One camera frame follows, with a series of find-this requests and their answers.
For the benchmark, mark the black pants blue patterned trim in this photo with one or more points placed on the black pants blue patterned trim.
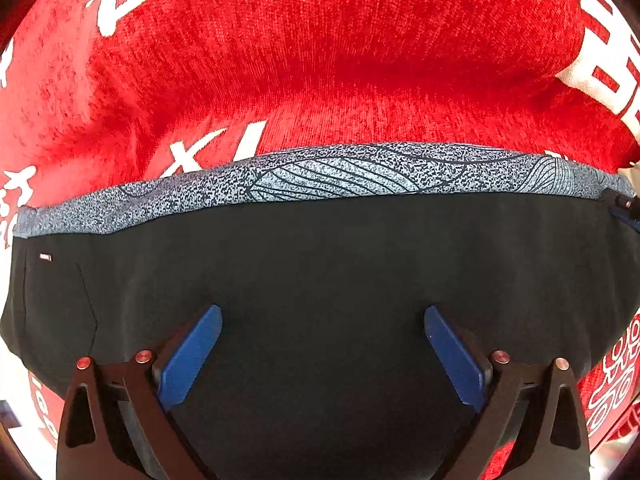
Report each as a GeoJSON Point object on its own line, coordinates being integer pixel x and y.
{"type": "Point", "coordinates": [323, 262]}

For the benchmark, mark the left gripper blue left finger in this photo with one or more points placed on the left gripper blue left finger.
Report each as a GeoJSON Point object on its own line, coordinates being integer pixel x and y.
{"type": "Point", "coordinates": [94, 441]}

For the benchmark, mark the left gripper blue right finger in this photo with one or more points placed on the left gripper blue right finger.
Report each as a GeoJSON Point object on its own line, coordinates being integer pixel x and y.
{"type": "Point", "coordinates": [538, 406]}

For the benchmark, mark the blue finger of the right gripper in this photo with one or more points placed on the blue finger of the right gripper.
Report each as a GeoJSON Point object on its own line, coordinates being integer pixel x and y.
{"type": "Point", "coordinates": [622, 207]}

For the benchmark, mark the red blanket white characters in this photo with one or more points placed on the red blanket white characters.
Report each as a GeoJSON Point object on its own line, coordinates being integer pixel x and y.
{"type": "Point", "coordinates": [101, 93]}

